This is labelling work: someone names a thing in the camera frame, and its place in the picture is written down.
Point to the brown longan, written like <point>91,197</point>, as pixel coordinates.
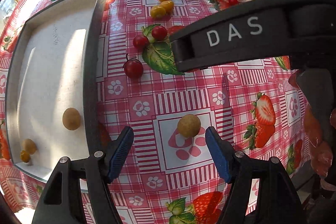
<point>29,146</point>
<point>71,119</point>

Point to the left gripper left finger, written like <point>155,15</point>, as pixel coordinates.
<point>117,153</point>

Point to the red cherry tomato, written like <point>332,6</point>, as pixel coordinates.
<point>133,68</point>
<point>140,42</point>
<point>233,2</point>
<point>159,33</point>

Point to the red cherry tomato by bowl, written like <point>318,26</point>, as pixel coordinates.
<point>233,2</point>

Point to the grey rectangular tray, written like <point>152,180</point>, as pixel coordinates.
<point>53,67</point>

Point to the brown longan fruit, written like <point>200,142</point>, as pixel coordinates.
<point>189,126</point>

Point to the strawberry pattern tablecloth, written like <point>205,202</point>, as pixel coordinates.
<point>164,167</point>

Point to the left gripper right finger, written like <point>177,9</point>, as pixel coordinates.
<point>222,154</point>

